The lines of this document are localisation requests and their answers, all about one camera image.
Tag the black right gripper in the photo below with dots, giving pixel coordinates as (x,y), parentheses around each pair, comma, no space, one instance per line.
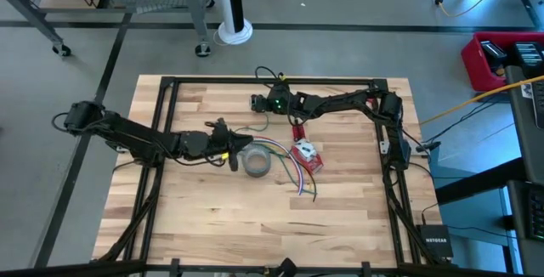
(278,100)

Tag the black keyboard coloured keys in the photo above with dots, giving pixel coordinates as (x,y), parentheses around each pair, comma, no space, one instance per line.
(537,213)

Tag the black desk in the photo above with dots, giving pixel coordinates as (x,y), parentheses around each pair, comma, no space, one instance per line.
(527,141)

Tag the red circuit board module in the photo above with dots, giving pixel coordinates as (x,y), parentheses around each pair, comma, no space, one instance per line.
(313,163)

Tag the red plastic bin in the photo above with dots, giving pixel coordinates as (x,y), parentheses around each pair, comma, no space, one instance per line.
(472,64)

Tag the small red ridged block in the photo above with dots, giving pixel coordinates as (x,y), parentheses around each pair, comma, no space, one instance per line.
(298,132)

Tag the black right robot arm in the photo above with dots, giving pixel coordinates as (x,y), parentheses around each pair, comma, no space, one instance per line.
(340,98)

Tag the white pole with round base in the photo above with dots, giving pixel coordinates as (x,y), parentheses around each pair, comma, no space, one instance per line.
(225,5)

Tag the black device with label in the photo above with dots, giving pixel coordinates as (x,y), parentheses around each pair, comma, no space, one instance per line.
(493,52)
(529,56)

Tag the black Netgear network switch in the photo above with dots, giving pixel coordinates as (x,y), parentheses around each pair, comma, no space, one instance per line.
(434,241)

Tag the wide tape roll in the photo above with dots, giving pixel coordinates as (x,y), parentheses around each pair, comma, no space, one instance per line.
(256,171)

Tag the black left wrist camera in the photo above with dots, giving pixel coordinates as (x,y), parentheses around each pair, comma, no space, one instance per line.
(233,163)

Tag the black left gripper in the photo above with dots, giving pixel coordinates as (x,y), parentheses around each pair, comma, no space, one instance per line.
(217,141)

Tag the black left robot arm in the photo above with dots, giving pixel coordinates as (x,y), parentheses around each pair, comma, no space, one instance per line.
(140,137)

